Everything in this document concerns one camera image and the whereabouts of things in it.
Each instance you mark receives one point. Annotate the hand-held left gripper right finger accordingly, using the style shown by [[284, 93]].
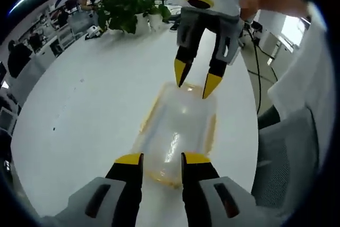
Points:
[[199, 195]]

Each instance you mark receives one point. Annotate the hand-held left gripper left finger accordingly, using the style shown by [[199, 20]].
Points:
[[127, 192]]

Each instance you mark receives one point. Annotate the clear container with yellow buckle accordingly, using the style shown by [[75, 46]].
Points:
[[180, 126]]

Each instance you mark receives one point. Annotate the white plant pot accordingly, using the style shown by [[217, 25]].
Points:
[[142, 25], [155, 22]]

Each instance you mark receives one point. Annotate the green leafy potted plant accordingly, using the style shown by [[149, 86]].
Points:
[[122, 6]]

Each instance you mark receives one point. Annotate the person's white shirt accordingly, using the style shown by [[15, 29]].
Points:
[[302, 72]]

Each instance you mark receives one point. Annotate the white hand-held device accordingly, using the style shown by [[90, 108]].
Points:
[[93, 31]]

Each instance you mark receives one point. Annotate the grey mesh office chair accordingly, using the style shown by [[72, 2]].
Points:
[[289, 158]]

